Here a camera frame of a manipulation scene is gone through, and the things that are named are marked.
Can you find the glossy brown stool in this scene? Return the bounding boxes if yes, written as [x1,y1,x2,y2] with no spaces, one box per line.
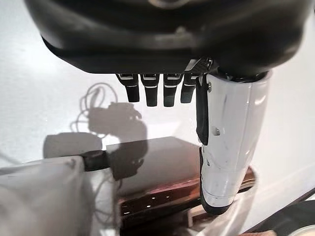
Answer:
[105,136,258,223]

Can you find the clear plastic bag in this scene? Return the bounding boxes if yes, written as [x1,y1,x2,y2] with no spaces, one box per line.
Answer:
[0,151,121,236]

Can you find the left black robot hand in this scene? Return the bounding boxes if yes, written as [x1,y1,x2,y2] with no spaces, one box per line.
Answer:
[23,0,308,216]

